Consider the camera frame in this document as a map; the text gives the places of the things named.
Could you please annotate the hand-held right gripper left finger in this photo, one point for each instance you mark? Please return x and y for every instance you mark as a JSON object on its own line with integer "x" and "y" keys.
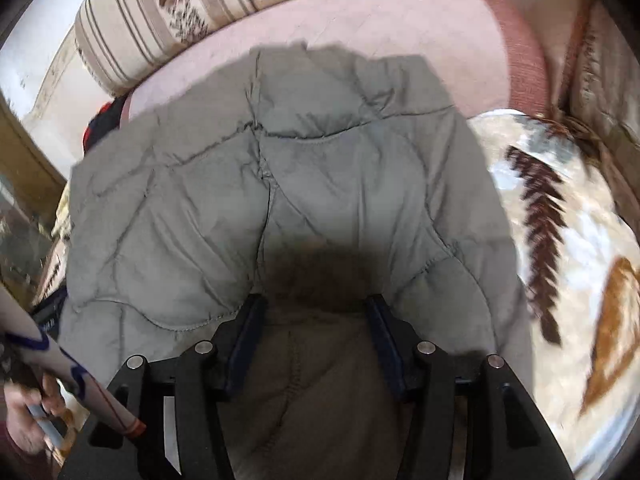
{"x": 247, "y": 332}

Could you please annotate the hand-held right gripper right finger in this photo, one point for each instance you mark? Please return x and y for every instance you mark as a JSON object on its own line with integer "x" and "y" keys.
{"x": 387, "y": 340}

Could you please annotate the grey quilted fur-hood jacket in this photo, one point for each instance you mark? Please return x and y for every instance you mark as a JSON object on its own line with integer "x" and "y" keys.
{"x": 325, "y": 175}

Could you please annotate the person's left hand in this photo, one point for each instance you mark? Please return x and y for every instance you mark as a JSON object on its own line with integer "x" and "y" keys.
{"x": 25, "y": 420}

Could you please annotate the wooden glass-door cabinet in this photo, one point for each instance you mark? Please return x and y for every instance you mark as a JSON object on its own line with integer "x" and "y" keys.
{"x": 22, "y": 195}

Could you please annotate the leaf-print fleece blanket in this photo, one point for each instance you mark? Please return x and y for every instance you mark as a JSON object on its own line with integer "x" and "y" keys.
{"x": 565, "y": 240}

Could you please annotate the black and red clothing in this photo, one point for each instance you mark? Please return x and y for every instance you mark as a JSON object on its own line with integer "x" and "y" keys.
{"x": 102, "y": 122}

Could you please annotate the striped beige sofa cushion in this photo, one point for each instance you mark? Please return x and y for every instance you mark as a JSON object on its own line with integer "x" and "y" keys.
{"x": 200, "y": 5}

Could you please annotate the beige patterned sofa armrest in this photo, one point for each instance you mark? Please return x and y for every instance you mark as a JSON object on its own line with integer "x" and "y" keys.
{"x": 605, "y": 80}

